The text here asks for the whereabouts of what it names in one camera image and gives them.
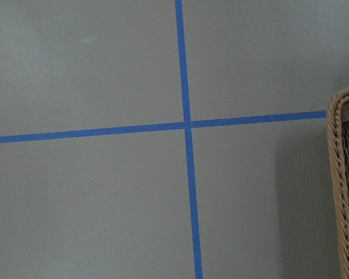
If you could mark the brown wicker basket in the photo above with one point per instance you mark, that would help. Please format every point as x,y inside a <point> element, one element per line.
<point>337,131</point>

